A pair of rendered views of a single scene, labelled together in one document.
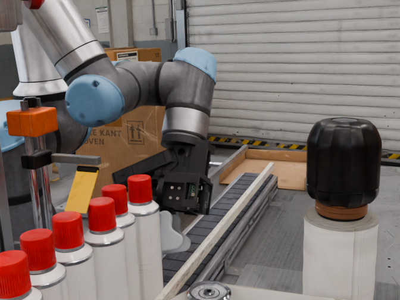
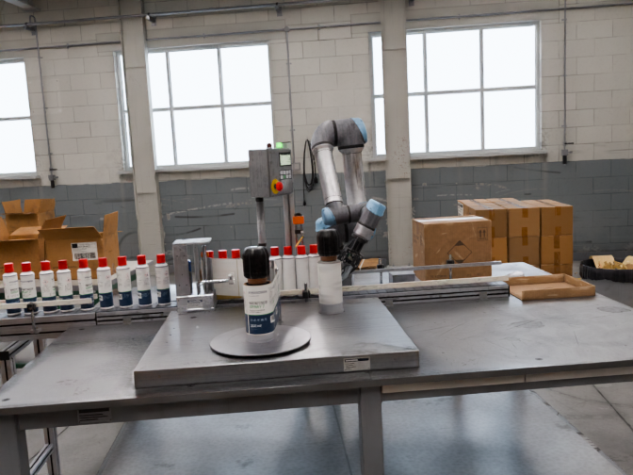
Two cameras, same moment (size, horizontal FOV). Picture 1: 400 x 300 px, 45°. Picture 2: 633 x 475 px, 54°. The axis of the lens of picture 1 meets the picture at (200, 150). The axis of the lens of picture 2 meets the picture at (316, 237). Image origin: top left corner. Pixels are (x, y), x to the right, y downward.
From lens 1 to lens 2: 218 cm
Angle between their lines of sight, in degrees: 64
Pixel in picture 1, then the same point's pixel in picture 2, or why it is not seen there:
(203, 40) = not seen: outside the picture
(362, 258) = (321, 272)
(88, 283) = (287, 266)
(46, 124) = (298, 221)
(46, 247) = (273, 250)
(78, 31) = (328, 192)
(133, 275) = (314, 274)
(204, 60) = (371, 204)
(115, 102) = (328, 217)
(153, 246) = not seen: hidden behind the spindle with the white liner
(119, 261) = (300, 264)
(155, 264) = not seen: hidden behind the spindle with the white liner
